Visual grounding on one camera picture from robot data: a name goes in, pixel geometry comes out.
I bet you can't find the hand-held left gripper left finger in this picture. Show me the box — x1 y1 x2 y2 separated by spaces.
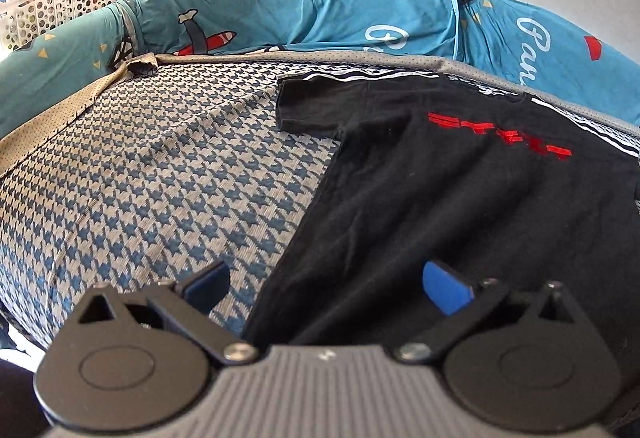
75 261 262 366

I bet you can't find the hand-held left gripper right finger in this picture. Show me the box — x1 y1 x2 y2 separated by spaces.
392 260 581 366

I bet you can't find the black t-shirt with red print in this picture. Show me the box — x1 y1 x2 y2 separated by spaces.
242 70 640 419

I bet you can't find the blue white houndstooth mat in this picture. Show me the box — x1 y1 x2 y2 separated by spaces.
0 50 640 349

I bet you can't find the blue printed bed sheet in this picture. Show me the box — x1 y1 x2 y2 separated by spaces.
0 0 640 139

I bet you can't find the white perforated laundry basket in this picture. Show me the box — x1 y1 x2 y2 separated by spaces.
0 0 123 51

